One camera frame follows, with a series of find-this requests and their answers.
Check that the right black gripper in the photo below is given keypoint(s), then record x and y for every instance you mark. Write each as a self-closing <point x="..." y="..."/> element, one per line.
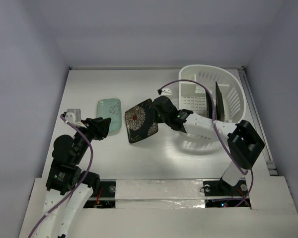
<point x="160" y="109"/>

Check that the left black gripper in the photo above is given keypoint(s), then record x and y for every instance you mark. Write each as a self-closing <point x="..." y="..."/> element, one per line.
<point x="99" y="126"/>

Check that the light green speckled plate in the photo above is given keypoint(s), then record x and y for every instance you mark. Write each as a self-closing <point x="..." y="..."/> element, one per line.
<point x="111" y="108"/>

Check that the black floral square plate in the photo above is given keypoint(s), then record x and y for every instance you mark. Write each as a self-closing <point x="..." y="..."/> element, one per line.
<point x="140" y="121"/>

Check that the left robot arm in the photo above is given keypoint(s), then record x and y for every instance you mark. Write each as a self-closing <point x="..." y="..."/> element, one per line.
<point x="68" y="187"/>

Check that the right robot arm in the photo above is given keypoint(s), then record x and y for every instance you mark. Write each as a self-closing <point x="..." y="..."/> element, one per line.
<point x="240" y="140"/>

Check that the white plastic dish rack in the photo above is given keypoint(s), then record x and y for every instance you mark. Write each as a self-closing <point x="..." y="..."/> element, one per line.
<point x="193" y="97"/>

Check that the black plain plate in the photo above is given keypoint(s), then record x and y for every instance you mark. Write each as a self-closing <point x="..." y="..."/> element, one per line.
<point x="220" y="113"/>

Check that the foil covered front board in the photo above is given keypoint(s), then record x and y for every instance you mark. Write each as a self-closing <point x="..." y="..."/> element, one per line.
<point x="176" y="209"/>

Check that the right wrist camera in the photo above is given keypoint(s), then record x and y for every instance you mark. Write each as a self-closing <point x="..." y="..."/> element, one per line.
<point x="164" y="91"/>

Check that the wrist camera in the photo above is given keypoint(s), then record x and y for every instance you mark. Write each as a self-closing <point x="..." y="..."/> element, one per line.
<point x="164" y="91"/>
<point x="73" y="116"/>

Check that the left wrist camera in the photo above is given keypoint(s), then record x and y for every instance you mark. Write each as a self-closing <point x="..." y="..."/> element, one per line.
<point x="73" y="116"/>

